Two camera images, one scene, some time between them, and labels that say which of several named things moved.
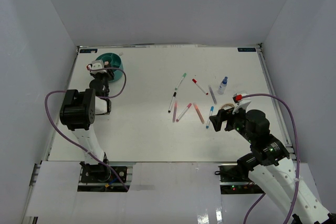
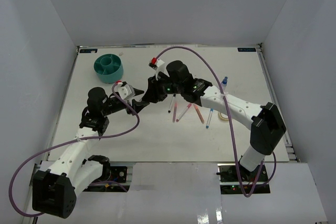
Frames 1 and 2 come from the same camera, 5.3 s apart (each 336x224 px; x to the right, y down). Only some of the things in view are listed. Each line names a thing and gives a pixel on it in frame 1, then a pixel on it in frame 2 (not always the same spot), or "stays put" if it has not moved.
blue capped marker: (211, 109) stays put
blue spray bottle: (222, 86) stays put
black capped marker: (174, 96) stays put
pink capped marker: (184, 113) stays put
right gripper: (217, 119) → (153, 94)
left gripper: (109, 74) → (137, 106)
